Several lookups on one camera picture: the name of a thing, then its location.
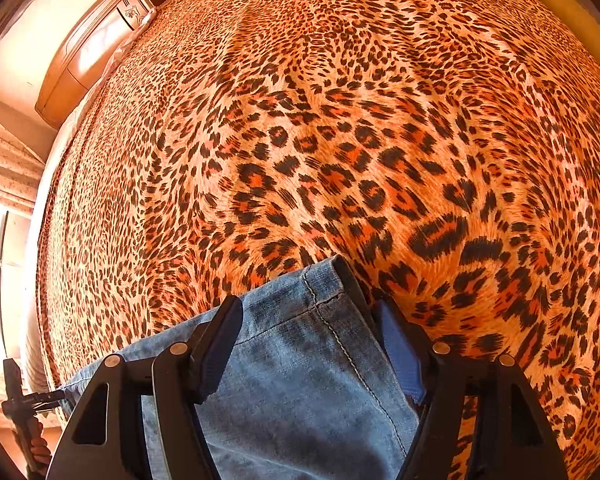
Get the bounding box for wooden wardrobe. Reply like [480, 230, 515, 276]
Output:
[485, 0, 600, 68]

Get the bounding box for wooden headboard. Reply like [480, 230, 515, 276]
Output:
[35, 0, 171, 131]

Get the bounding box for patterned curtain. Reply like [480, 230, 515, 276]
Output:
[0, 105, 46, 218]

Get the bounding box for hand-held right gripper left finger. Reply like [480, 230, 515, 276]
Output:
[46, 295, 244, 480]

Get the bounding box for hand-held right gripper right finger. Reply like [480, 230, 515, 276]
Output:
[372, 300, 570, 480]

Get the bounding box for blue denim pants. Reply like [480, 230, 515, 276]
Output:
[60, 255, 431, 480]

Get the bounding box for person's left hand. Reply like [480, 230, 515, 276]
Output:
[29, 421, 54, 467]

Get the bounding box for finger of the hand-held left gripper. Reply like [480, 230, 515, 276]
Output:
[29, 389, 70, 409]

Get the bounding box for leopard print blanket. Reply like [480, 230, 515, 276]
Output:
[35, 0, 600, 480]

